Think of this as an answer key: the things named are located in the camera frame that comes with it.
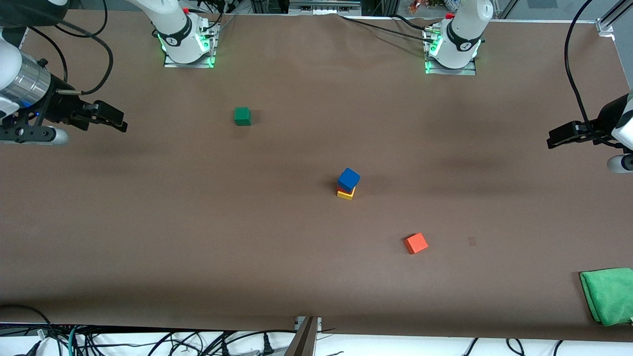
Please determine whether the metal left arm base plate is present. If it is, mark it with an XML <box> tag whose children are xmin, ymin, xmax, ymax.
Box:
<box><xmin>424</xmin><ymin>25</ymin><xmax>477</xmax><ymax>76</ymax></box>

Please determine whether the black looped floor cable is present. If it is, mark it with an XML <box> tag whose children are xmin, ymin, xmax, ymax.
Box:
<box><xmin>0</xmin><ymin>304</ymin><xmax>54</xmax><ymax>347</ymax></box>

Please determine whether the blue wooden block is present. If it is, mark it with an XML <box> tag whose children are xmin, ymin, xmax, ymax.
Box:
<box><xmin>338</xmin><ymin>168</ymin><xmax>361</xmax><ymax>194</ymax></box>

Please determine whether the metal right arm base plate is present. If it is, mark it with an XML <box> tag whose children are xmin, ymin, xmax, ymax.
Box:
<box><xmin>164</xmin><ymin>18</ymin><xmax>220</xmax><ymax>69</ymax></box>

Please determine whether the green folded cloth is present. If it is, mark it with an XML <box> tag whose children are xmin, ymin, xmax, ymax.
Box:
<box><xmin>580</xmin><ymin>267</ymin><xmax>633</xmax><ymax>327</ymax></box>

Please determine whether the aluminium frame profile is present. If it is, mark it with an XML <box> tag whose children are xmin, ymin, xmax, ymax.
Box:
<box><xmin>596</xmin><ymin>0</ymin><xmax>633</xmax><ymax>36</ymax></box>

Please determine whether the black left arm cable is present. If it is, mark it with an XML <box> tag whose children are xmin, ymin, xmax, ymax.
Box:
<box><xmin>564</xmin><ymin>0</ymin><xmax>606</xmax><ymax>136</ymax></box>

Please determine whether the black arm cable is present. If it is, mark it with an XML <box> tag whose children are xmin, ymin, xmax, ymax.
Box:
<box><xmin>564</xmin><ymin>0</ymin><xmax>606</xmax><ymax>136</ymax></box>
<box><xmin>27</xmin><ymin>0</ymin><xmax>115</xmax><ymax>96</ymax></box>

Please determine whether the orange wooden block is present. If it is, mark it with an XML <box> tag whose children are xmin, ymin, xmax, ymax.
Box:
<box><xmin>404</xmin><ymin>232</ymin><xmax>429</xmax><ymax>255</ymax></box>

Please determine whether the black base power cable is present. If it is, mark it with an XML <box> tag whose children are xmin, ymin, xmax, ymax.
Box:
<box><xmin>339</xmin><ymin>15</ymin><xmax>438</xmax><ymax>44</ymax></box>

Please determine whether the black cable with plug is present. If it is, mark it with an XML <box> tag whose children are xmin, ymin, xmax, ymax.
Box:
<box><xmin>218</xmin><ymin>330</ymin><xmax>297</xmax><ymax>356</ymax></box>

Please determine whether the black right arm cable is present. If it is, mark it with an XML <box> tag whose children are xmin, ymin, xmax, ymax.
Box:
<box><xmin>27</xmin><ymin>0</ymin><xmax>115</xmax><ymax>96</ymax></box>

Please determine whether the grey box behind table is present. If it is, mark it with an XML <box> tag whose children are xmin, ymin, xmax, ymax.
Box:
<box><xmin>289</xmin><ymin>0</ymin><xmax>362</xmax><ymax>15</ymax></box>

